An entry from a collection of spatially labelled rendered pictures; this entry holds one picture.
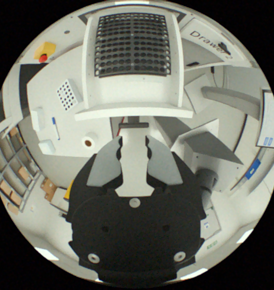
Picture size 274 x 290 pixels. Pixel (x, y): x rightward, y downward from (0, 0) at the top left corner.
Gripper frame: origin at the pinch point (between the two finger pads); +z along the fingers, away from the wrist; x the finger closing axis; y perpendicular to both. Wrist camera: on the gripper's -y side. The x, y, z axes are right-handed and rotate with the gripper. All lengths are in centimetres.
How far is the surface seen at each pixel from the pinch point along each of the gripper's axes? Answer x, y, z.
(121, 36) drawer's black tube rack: -2.3, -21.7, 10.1
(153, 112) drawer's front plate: 4.2, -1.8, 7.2
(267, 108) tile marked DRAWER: 82, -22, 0
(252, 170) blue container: 323, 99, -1
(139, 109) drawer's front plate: 1.2, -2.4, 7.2
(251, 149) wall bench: 306, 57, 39
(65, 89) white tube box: -27.9, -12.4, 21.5
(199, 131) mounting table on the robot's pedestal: 34.2, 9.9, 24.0
